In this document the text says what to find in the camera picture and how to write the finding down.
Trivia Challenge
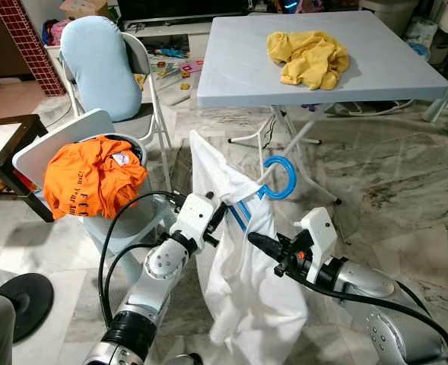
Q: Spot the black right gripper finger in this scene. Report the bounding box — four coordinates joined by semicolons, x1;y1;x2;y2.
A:
248;232;285;256

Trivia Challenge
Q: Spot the white shirt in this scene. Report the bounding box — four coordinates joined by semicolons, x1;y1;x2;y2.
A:
189;129;310;347

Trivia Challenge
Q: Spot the orange shirt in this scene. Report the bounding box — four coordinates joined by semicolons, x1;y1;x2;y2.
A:
43;137;148;221

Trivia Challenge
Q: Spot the grey folding chair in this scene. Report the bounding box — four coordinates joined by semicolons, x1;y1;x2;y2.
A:
60;30;175;191

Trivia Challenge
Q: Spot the yellow shirt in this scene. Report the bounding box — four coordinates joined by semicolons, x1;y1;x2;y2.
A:
266;30;351;90

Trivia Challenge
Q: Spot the white laundry bin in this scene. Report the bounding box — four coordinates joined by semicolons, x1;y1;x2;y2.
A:
12;109;175;256

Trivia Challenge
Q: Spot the light blue cushion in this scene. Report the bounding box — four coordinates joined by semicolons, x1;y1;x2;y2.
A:
60;17;143;122

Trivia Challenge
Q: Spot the black round stand base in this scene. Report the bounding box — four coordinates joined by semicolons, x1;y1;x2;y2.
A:
0;274;55;343

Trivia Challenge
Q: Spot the dark wooden stool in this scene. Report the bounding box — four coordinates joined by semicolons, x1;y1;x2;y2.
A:
0;114;53;223

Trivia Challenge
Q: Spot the black television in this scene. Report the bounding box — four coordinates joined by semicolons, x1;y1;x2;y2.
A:
117;0;247;22

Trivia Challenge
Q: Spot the cardboard box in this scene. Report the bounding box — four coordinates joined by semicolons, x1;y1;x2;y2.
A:
60;0;109;17

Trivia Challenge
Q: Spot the red brick pattern panel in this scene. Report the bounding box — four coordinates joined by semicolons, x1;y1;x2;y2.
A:
0;0;65;96

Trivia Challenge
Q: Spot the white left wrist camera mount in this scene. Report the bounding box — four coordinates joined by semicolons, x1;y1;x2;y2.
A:
170;192;217;248

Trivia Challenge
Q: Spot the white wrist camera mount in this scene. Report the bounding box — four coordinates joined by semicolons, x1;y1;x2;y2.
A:
170;192;217;248
296;207;338;263

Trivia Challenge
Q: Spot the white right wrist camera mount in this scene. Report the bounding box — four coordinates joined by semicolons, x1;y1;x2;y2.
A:
296;207;338;263

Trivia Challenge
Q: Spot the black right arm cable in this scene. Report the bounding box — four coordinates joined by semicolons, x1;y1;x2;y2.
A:
281;266;448;365

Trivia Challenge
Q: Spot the short black left arm cable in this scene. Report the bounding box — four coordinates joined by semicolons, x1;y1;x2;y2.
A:
102;242;164;305

